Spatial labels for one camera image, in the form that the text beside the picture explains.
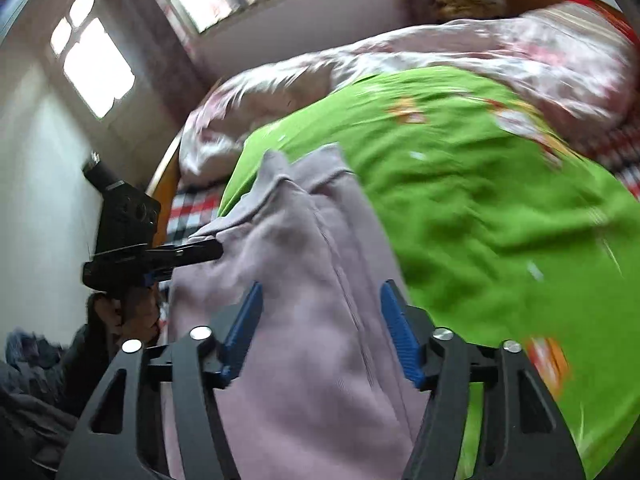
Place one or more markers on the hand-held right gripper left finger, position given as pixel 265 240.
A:
pixel 244 327

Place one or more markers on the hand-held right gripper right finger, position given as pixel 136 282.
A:
pixel 400 330

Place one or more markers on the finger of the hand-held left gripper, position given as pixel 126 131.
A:
pixel 197 252

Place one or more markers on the purple knit sweater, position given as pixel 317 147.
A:
pixel 300 310

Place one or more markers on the person's left forearm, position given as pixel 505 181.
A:
pixel 85 365

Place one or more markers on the person's left hand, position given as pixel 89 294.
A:
pixel 137 317

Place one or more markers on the paned window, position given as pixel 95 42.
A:
pixel 95 67

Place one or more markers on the green cartoon print bedsheet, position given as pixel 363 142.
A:
pixel 475 185

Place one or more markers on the dark clothes pile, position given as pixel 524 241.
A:
pixel 30 355

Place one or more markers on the pink curtain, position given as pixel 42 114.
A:
pixel 135 5

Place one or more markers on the pink floral quilt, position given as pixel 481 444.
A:
pixel 450 45

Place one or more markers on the tiger striped plush cloth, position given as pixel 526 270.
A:
pixel 462 7

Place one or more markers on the red pillow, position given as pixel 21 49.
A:
pixel 615 20

